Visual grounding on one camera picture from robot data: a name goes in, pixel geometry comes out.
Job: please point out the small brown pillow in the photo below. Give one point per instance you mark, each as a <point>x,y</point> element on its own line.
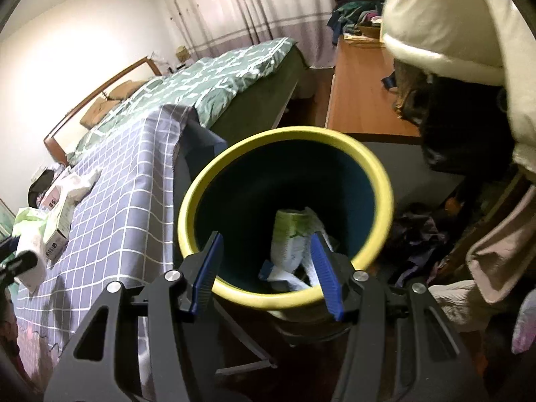
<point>125,90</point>

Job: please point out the pink floral bag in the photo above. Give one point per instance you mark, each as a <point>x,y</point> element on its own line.
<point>525,326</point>

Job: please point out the dark jacket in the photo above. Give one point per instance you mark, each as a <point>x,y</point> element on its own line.
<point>39,184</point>

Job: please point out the white cardboard box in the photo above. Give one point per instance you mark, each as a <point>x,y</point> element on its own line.
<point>58,234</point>

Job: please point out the white tissue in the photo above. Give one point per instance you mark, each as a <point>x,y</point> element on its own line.
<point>79,184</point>

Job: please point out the cream puffer jacket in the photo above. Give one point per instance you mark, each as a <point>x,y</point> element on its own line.
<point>439,16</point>

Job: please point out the small cardboard box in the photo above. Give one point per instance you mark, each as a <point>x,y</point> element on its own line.
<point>183,53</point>

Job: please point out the dark green bed base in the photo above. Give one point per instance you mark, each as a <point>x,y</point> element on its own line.
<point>259,104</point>

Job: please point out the dark crumpled clothes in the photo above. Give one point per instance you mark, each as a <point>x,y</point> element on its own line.
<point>418,243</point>

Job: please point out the checked purple tablecloth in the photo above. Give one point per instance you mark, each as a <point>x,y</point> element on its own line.
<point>125,201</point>

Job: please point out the yellow-rimmed dark trash bin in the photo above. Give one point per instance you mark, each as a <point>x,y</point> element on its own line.
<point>293,176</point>

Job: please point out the white green paper tube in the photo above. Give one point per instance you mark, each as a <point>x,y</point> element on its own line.
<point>289,234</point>

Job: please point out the beige tote bag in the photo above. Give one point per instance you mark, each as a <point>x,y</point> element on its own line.
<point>502,259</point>

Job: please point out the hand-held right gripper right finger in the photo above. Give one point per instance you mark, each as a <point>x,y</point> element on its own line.
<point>326,276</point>

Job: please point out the wooden desk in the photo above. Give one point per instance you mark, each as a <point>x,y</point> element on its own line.
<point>364,92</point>

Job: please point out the bed with green quilt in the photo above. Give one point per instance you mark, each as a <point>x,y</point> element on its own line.
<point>217,75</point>

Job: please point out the white blue plastic wrapper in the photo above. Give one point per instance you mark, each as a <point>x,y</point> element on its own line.
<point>284,278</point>

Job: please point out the black bag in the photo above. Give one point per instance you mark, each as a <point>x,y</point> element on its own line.
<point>460,125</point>

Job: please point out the pink white curtain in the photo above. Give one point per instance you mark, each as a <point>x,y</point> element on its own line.
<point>251,8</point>

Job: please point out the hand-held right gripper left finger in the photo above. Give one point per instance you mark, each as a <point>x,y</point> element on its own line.
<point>207,268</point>

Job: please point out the large brown pillow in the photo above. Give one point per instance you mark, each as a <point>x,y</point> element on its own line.
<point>98,113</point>

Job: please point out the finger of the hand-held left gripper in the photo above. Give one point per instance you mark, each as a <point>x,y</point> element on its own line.
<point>19,261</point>

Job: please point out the wooden bed headboard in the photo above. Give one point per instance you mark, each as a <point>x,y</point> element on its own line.
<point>83,104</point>

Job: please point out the grey metal table frame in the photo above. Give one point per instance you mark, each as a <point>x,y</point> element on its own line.
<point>247,337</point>

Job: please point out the pile of mixed clothes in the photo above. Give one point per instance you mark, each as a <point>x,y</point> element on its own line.
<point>356,12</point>

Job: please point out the pink carton box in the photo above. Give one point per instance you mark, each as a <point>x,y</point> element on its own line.
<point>52,197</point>

